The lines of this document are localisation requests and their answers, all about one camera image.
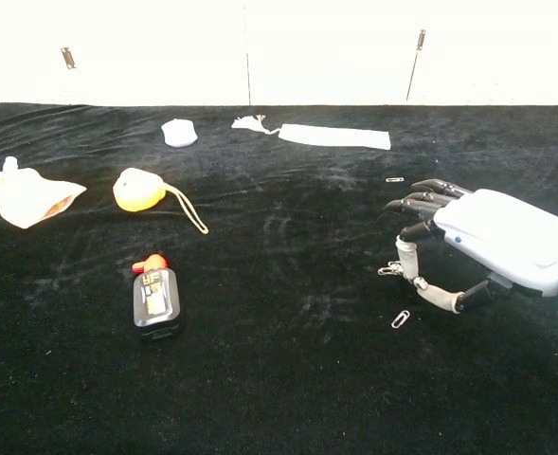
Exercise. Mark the black velvet tablecloth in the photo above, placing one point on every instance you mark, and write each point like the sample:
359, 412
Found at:
278, 355

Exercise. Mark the small metal wall hinge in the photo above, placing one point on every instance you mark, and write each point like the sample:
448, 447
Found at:
68, 58

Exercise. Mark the metal hinge with thin rod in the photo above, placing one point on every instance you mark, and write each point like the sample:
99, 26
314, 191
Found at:
417, 57

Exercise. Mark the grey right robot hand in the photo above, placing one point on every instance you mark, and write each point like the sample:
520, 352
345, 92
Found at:
506, 237

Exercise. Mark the white bookmark with tassel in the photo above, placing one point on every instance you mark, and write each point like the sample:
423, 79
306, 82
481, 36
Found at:
335, 136

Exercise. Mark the white spouted refill pouch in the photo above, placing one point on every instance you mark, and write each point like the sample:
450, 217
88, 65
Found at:
20, 194

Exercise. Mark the black bottle with red cap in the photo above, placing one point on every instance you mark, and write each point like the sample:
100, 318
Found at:
157, 298

